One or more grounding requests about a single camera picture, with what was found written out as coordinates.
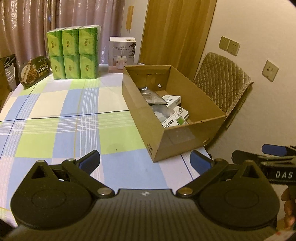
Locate wooden wall hanger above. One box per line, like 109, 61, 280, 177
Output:
125, 6, 134, 32

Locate wooden door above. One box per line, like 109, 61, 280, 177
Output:
139, 0, 217, 80

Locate green tissue pack bundle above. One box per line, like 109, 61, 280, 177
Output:
47, 25, 101, 79

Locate single wall socket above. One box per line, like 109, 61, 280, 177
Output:
262, 60, 278, 82

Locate large open cardboard box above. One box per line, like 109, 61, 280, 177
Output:
122, 65, 226, 162

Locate white blue medicine box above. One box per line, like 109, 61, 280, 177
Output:
174, 106, 189, 120

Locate person's right hand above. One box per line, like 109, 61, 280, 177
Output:
281, 188, 295, 229

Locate plaid tablecloth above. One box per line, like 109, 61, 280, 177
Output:
1, 65, 199, 225

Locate silver foil pouch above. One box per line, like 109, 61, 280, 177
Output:
140, 87, 167, 105

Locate quilted beige chair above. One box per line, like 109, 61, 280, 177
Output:
193, 52, 254, 129

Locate green medicine box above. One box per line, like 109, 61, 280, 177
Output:
162, 112, 187, 128

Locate dark green oval food tin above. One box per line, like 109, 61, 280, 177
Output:
18, 56, 51, 88

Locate white humidifier product box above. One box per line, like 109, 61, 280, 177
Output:
108, 37, 136, 73

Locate clear plastic blister tray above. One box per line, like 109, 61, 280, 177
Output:
151, 104, 175, 123

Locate beige curtain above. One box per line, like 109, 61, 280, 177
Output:
1, 1, 125, 66

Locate double wall socket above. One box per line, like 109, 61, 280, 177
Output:
218, 36, 240, 56

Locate white buckets in dark bag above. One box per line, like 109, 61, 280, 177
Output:
1, 54, 20, 91

